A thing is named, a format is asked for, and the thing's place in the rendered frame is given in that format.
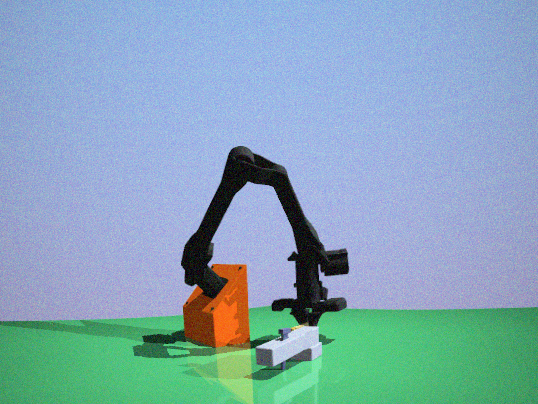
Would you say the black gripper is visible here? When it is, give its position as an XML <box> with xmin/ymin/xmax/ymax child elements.
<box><xmin>272</xmin><ymin>277</ymin><xmax>347</xmax><ymax>327</ymax></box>

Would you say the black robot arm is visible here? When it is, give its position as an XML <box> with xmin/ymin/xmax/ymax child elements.
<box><xmin>181</xmin><ymin>146</ymin><xmax>349</xmax><ymax>299</ymax></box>

